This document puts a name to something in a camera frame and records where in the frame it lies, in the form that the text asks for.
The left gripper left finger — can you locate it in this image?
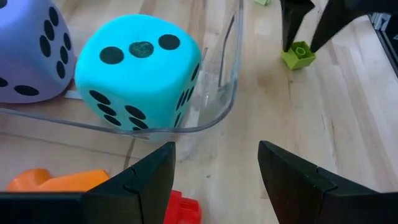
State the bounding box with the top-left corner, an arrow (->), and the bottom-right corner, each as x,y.
82,141 -> 177,224

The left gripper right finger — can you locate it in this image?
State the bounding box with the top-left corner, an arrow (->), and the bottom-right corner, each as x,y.
257,140 -> 398,224

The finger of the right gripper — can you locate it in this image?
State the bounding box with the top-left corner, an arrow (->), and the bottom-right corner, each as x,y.
279,0 -> 315,52
310,0 -> 398,53

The red toy brick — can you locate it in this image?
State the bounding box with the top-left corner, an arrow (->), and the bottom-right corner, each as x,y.
164,190 -> 202,224

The clear plastic bin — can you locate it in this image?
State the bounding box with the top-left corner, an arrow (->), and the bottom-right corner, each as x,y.
0,0 -> 245,142

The teal foam die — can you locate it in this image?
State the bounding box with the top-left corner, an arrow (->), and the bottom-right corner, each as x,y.
74,14 -> 202,131

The purple foam die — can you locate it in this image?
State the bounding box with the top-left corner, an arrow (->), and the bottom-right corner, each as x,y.
0,0 -> 77,104

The orange toy brick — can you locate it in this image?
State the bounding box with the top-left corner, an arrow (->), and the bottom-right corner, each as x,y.
6,168 -> 110,192

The clear card packet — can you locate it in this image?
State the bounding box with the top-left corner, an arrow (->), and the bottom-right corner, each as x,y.
63,89 -> 83,101

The black aluminium table frame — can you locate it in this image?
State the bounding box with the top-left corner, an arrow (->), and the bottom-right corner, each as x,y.
368,12 -> 398,77

